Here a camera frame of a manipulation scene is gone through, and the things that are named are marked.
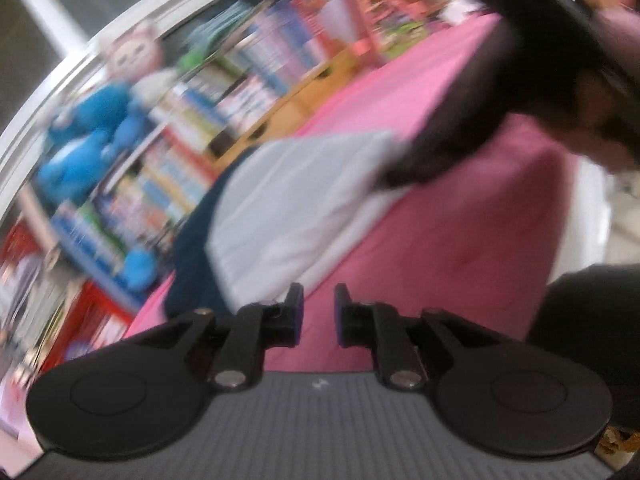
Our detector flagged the person's black clothing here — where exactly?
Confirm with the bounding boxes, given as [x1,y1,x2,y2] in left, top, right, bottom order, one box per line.
[527,265,640,431]

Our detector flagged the pink plush doll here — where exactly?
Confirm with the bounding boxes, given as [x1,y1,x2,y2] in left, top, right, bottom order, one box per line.
[97,20,178,98]

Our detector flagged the tall blue picture book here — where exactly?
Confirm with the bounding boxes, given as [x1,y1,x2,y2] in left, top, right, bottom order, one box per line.
[50,200,151,311]

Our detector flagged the folded teal cloth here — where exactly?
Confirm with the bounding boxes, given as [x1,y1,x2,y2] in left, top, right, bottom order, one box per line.
[195,2,256,46]

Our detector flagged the white plastic container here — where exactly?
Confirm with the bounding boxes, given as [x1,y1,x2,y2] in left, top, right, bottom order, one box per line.
[320,0,356,43]

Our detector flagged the person's right hand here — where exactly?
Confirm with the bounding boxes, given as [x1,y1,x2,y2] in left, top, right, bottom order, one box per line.
[572,125,640,176]

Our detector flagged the blue plush toy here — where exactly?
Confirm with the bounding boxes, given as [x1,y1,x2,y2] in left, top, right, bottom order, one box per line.
[37,82,156,206]

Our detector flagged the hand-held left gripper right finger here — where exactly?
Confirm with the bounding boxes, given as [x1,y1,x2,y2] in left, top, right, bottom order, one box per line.
[334,282,503,391]

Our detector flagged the black power adapter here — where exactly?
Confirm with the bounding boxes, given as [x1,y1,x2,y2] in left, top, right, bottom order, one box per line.
[207,132,236,158]

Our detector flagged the pink toy house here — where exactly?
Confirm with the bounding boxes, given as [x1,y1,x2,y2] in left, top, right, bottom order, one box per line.
[345,0,436,66]

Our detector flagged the wooden drawer organizer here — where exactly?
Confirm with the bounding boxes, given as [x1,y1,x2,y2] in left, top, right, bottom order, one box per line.
[210,47,361,161]

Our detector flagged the blue plush ball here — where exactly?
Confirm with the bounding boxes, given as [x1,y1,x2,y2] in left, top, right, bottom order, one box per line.
[120,250,161,293]

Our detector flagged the pink blanket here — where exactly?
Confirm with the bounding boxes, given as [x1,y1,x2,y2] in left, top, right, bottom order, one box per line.
[122,12,576,373]

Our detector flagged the row of colourful books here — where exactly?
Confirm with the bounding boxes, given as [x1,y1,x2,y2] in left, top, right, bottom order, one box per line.
[90,0,351,261]

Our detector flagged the navy and white jacket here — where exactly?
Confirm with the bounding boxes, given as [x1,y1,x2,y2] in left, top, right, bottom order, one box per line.
[162,130,416,318]

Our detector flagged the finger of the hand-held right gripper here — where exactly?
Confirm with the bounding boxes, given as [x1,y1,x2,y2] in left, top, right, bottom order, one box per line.
[377,110,506,190]

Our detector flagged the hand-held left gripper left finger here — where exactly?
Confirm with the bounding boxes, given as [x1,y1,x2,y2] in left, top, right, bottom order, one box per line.
[132,282,305,391]

